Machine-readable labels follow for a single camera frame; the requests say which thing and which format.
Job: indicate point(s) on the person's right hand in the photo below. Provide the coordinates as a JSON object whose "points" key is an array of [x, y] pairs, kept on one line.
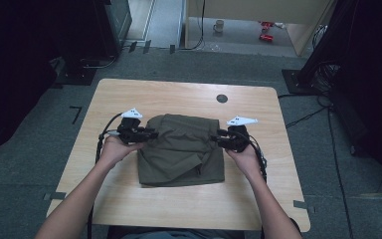
{"points": [[245, 161]]}

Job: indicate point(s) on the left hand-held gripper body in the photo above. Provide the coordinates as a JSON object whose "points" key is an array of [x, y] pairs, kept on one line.
{"points": [[130, 129]]}

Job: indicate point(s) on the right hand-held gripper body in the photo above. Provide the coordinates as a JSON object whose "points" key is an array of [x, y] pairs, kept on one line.
{"points": [[237, 137]]}

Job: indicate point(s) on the round grey table grommet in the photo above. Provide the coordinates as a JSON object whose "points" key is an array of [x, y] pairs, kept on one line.
{"points": [[222, 98]]}

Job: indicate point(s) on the person's left hand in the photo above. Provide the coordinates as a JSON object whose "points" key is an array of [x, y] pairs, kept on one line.
{"points": [[116, 151]]}

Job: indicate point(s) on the black stand base plate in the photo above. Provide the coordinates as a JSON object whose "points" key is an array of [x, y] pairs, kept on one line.
{"points": [[76, 75], [296, 83]]}

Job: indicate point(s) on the dark cabinet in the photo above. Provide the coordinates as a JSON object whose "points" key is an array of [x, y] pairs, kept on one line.
{"points": [[112, 23]]}

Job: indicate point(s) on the black curtain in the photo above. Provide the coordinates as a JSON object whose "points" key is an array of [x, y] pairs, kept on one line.
{"points": [[16, 66], [368, 66]]}

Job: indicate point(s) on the olive green pants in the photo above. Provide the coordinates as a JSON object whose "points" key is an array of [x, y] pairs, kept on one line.
{"points": [[179, 152]]}

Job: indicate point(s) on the red objects on floor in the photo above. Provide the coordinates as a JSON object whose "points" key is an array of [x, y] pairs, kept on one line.
{"points": [[266, 37]]}

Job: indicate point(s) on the grey floor tape strip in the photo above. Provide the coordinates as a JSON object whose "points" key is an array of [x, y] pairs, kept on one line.
{"points": [[303, 205], [54, 195]]}

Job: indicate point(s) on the black angled floor tape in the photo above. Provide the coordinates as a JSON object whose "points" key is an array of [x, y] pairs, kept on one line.
{"points": [[79, 111]]}

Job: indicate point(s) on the beige mug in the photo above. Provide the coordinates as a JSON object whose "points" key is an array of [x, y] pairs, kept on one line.
{"points": [[218, 26]]}

